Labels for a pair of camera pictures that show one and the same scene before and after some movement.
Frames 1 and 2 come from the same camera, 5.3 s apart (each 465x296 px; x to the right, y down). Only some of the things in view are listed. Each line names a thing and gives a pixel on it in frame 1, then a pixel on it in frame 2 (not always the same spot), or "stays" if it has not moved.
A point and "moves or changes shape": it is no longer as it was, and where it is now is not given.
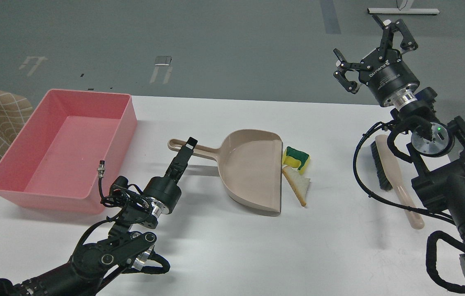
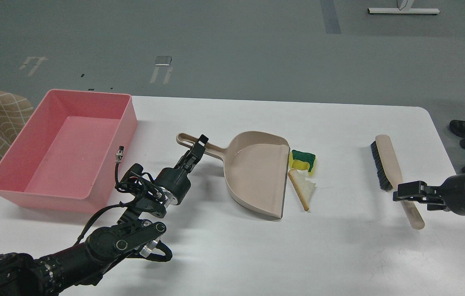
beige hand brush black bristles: [387, 174] stays
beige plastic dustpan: [251, 161] moves or changes shape
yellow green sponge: [296, 159] moves or changes shape
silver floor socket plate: [163, 60] stays
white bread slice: [299, 182] moves or changes shape
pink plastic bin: [54, 162] stays
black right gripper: [385, 76] -> [455, 191]
